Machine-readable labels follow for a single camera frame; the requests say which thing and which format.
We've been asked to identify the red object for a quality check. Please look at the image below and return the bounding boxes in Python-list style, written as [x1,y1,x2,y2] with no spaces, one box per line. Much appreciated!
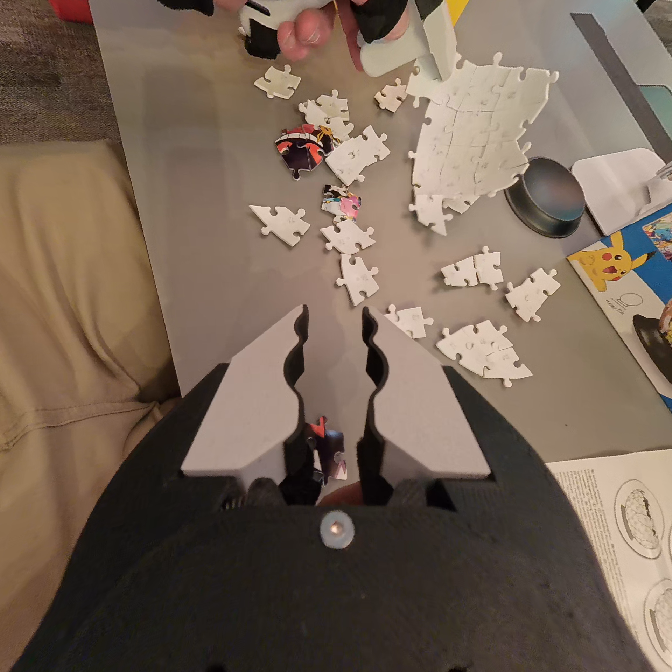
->
[50,0,95,24]

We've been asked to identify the assembled curved puzzle ball section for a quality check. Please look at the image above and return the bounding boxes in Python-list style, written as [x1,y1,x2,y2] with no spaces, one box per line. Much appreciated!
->
[407,52,560,237]

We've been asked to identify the puzzle pieces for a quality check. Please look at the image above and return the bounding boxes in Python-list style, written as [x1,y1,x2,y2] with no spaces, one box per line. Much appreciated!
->
[249,65,562,389]

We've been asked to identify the blue puzzle box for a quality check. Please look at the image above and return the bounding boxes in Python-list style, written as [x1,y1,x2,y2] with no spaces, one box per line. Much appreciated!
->
[566,202,672,413]

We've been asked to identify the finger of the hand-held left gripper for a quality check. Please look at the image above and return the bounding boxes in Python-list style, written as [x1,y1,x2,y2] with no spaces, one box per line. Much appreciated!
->
[407,0,459,81]
[361,42,438,81]

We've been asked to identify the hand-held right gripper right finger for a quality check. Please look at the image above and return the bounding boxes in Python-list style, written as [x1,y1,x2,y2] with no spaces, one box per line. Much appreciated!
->
[358,306,492,499]

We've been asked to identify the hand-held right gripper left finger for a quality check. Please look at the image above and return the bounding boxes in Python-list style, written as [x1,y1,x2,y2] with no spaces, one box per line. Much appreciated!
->
[180,304,316,494]

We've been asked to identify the person's left hand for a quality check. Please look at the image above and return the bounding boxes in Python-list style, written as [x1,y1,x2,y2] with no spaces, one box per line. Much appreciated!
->
[277,2,369,72]

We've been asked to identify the white instruction sheet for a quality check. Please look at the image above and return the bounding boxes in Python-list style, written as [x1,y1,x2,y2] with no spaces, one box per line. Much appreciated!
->
[546,449,672,672]

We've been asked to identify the black round ball stand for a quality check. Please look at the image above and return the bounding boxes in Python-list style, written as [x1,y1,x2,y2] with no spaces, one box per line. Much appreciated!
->
[504,156,586,239]

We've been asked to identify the colourful puzzle piece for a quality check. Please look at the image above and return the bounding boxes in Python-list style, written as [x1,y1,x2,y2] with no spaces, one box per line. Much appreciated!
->
[307,417,347,486]

